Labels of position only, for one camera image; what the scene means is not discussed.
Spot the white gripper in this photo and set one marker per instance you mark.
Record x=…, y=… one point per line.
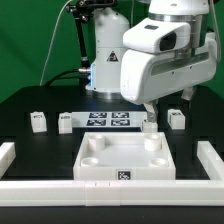
x=145, y=77

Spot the white obstacle fence bar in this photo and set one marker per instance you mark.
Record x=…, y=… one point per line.
x=7, y=156
x=111, y=193
x=210, y=160

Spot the white obstacle fence right bar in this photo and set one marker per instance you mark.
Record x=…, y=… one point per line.
x=210, y=160

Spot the white marker tag sheet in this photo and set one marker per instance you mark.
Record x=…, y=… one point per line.
x=123, y=119

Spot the white obstacle fence front bar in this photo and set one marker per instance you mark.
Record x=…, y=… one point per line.
x=111, y=193

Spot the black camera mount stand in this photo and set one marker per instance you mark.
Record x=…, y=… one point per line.
x=82, y=12

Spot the white square tabletop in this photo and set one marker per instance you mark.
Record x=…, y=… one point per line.
x=124, y=156

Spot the white obstacle fence left bar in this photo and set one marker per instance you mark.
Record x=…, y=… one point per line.
x=7, y=156

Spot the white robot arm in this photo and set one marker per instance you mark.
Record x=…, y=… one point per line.
x=170, y=50

